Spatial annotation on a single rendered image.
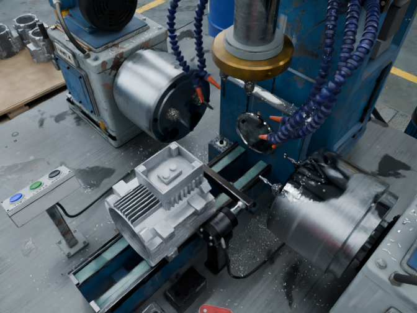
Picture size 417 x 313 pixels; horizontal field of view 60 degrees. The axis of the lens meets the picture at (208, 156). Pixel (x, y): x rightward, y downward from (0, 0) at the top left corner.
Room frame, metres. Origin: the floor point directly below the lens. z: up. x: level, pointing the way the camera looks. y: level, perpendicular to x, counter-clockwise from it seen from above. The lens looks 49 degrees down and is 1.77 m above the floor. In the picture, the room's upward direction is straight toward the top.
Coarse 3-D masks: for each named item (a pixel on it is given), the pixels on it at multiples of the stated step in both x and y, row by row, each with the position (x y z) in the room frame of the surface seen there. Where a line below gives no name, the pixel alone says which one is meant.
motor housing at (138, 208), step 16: (128, 192) 0.47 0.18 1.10; (144, 192) 0.47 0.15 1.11; (192, 192) 0.49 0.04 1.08; (208, 192) 0.50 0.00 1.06; (112, 208) 0.44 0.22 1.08; (128, 208) 0.43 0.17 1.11; (144, 208) 0.43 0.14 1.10; (160, 208) 0.44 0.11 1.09; (176, 208) 0.45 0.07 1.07; (192, 208) 0.45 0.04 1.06; (208, 208) 0.47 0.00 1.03; (128, 224) 0.47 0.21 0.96; (144, 224) 0.40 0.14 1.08; (176, 224) 0.41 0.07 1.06; (192, 224) 0.43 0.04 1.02; (128, 240) 0.43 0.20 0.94; (160, 240) 0.38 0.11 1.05; (176, 240) 0.40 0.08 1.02; (144, 256) 0.39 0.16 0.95; (160, 256) 0.36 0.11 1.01
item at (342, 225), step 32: (320, 160) 0.51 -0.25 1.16; (288, 192) 0.45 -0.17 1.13; (320, 192) 0.43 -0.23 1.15; (352, 192) 0.42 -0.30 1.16; (384, 192) 0.43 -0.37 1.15; (288, 224) 0.40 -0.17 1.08; (320, 224) 0.38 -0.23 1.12; (352, 224) 0.36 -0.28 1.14; (384, 224) 0.39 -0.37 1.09; (320, 256) 0.33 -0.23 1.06; (352, 256) 0.32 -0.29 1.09
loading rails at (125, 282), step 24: (216, 168) 0.69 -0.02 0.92; (240, 168) 0.75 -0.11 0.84; (264, 168) 0.68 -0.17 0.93; (216, 192) 0.67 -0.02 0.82; (120, 240) 0.45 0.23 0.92; (192, 240) 0.46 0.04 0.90; (96, 264) 0.38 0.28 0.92; (120, 264) 0.41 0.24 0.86; (144, 264) 0.38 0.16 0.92; (168, 264) 0.40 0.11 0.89; (96, 288) 0.35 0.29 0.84; (120, 288) 0.32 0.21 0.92; (144, 288) 0.34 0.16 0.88; (96, 312) 0.26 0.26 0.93; (120, 312) 0.29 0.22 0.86
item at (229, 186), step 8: (208, 168) 0.60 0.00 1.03; (208, 176) 0.58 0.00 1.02; (216, 176) 0.57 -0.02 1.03; (216, 184) 0.56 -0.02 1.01; (224, 184) 0.54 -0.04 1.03; (232, 184) 0.55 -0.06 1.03; (224, 192) 0.54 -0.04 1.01; (232, 192) 0.52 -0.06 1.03; (240, 192) 0.52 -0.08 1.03; (240, 200) 0.50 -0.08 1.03; (248, 200) 0.50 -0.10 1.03; (248, 208) 0.48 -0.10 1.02
